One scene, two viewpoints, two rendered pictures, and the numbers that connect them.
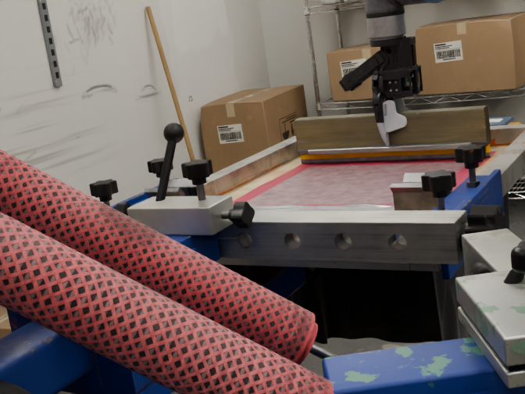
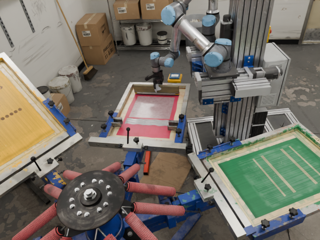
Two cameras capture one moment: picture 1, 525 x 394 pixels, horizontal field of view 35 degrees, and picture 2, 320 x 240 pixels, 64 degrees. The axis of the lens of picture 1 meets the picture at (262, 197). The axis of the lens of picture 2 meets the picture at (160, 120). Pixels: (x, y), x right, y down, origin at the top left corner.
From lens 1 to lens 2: 98 cm
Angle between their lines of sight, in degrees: 30
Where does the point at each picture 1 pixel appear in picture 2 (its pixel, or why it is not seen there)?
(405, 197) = (170, 127)
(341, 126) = (145, 87)
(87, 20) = (37, 5)
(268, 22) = not seen: outside the picture
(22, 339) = not seen: hidden behind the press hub
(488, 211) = (190, 146)
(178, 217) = (134, 149)
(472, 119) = (175, 88)
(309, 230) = (158, 147)
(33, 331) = not seen: hidden behind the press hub
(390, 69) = (156, 77)
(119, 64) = (49, 17)
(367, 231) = (169, 148)
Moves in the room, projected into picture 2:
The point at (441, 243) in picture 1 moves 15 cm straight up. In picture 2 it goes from (182, 151) to (182, 134)
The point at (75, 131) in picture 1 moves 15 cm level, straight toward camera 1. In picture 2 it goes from (42, 45) to (44, 48)
